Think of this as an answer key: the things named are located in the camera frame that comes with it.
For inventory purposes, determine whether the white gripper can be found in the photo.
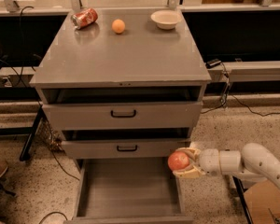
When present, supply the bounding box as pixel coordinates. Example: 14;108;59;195
173;148;220;178

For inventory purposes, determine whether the red apple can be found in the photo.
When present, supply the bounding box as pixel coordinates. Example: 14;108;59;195
168;151;189;171

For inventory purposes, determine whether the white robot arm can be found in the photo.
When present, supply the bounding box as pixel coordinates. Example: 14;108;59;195
167;143;280;190

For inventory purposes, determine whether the grey middle drawer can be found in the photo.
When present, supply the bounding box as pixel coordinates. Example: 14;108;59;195
62;139;190;159

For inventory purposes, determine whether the grey drawer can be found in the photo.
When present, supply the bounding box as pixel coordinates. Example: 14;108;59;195
62;139;190;159
43;102;202;131
64;158;193;224

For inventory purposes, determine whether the grey top drawer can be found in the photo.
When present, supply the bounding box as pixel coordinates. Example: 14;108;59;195
43;102;202;131

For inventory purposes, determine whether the grey bottom drawer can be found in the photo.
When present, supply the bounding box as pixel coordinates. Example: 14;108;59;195
64;158;193;224

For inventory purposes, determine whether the grey drawer cabinet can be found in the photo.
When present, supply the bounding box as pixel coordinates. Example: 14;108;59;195
29;7;213;224

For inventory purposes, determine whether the black metal stand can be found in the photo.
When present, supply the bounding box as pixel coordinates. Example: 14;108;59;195
232;176;253;224

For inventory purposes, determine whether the cardboard box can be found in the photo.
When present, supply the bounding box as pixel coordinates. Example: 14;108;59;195
243;153;280;224

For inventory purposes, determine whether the black power adapter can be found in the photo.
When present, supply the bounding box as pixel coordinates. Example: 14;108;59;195
205;59;221;69

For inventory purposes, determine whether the white bowl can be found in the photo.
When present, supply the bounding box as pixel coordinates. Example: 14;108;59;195
150;10;182;30

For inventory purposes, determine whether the orange fruit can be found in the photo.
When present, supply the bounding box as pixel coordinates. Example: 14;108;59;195
112;19;125;35

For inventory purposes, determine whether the black table leg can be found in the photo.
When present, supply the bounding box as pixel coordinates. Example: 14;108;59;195
20;109;43;161

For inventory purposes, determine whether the red soda can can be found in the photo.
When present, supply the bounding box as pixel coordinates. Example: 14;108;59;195
71;8;98;30

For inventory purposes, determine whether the black floor cable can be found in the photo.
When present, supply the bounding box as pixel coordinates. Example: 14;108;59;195
37;211;68;224

